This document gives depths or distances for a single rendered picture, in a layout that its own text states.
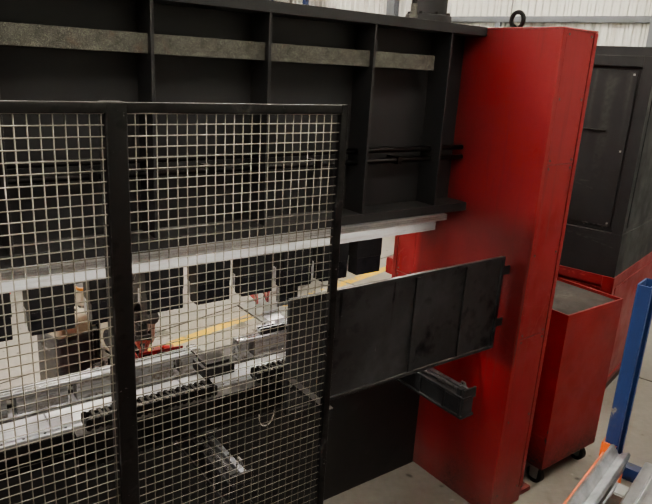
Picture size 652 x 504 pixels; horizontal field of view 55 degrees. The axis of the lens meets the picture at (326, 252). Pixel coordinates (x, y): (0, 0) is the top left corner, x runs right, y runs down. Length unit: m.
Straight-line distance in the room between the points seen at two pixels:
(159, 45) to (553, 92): 1.55
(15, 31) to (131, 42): 0.32
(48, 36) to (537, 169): 1.90
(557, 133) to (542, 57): 0.32
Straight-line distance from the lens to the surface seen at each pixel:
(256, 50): 2.28
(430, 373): 2.79
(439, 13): 2.85
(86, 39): 2.06
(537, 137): 2.81
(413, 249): 3.35
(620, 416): 1.38
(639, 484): 1.24
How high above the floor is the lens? 2.10
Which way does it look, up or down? 17 degrees down
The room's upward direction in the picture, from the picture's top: 3 degrees clockwise
